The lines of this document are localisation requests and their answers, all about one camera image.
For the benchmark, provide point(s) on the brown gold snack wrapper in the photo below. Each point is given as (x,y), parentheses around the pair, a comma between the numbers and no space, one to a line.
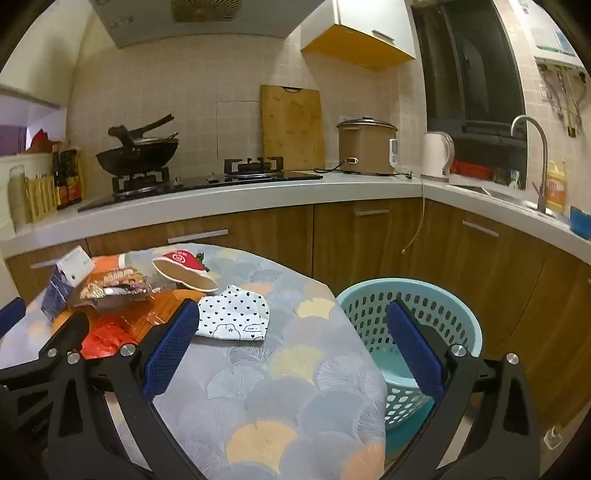
(111,288)

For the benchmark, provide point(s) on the yellow plastic basket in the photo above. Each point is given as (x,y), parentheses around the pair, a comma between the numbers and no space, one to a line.
(41,198)

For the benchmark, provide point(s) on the red foil wrapper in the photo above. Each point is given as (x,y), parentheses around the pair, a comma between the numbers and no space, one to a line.
(104,339)

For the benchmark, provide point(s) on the white dotted face mask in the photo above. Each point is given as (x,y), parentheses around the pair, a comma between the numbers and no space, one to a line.
(231,316)

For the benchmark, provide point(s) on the white electric kettle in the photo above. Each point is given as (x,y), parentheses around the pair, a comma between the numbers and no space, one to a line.
(436,154)

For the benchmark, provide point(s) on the teal plastic perforated basket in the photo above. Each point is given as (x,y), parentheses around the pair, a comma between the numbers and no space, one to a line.
(406,282)

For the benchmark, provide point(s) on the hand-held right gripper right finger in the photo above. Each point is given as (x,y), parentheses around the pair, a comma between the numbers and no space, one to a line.
(413,350)

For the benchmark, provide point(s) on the steel kitchen faucet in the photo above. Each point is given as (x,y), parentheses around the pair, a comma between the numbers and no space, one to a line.
(540,152)

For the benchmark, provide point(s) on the black wok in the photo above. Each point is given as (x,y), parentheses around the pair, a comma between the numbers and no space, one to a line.
(138,159)

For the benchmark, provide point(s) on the blue bowl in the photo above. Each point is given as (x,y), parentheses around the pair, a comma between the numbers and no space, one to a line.
(581,224)

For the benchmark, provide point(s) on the red container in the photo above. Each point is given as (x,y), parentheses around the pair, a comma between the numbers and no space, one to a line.
(468,168)

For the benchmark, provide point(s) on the small printed cup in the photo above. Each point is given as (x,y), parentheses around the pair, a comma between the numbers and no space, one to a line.
(515,180)

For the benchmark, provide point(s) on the red white cap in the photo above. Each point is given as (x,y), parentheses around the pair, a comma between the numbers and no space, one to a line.
(184,272)

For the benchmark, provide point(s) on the beige cylinder jar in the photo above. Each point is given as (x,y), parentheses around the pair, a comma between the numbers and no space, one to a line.
(17,198)

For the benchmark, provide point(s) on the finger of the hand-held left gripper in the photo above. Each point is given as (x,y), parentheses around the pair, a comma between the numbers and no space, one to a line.
(64,341)
(11,316)

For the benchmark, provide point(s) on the wooden base cabinets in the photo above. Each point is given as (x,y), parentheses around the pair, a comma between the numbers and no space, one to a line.
(369,240)

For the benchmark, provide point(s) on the blue white carton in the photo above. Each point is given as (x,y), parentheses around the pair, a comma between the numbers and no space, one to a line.
(55,290)

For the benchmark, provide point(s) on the white water heater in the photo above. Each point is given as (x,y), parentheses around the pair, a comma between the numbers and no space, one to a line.
(549,27)

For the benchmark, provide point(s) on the brown rice cooker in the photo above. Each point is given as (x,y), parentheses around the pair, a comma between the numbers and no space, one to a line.
(364,147)

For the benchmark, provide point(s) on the dark sauce bottle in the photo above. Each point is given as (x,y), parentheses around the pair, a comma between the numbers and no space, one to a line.
(57,180)
(74,177)

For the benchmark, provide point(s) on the dark window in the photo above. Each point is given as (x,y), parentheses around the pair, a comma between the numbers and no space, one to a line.
(471,69)

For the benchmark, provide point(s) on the steel sink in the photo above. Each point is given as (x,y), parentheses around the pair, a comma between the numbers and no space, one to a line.
(489,194)

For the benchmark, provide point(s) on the red bag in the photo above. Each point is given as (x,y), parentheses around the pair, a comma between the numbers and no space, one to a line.
(39,141)

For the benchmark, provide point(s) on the wooden cutting board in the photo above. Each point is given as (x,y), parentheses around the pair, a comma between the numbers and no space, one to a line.
(291,129)

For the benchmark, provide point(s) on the white yellow wall cabinet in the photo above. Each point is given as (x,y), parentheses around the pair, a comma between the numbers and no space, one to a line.
(369,27)

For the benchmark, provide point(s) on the orange plastic bag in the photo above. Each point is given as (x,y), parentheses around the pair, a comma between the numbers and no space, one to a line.
(161,307)

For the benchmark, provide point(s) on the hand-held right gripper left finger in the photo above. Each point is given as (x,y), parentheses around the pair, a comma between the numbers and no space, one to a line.
(171,350)

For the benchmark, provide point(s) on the black glass gas stove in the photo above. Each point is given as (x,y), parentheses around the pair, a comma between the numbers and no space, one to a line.
(207,184)

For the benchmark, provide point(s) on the yellow detergent bottle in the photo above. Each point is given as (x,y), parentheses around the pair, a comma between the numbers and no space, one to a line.
(556,189)

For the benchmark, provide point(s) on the grey range hood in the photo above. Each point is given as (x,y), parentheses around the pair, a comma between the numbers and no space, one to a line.
(138,23)

